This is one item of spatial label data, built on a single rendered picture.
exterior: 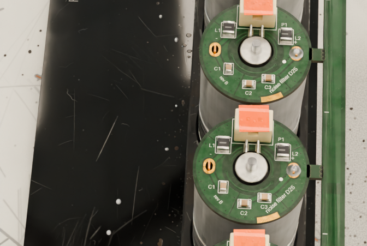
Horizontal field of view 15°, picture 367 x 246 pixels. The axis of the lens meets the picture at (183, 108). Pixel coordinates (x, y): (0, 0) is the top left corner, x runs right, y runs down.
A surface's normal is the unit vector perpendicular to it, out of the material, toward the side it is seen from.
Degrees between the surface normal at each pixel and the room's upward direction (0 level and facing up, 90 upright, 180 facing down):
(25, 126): 0
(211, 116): 90
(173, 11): 0
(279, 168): 0
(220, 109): 90
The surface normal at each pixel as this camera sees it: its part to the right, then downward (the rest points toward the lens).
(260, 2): 0.00, -0.42
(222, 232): -0.51, 0.78
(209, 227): -0.71, 0.64
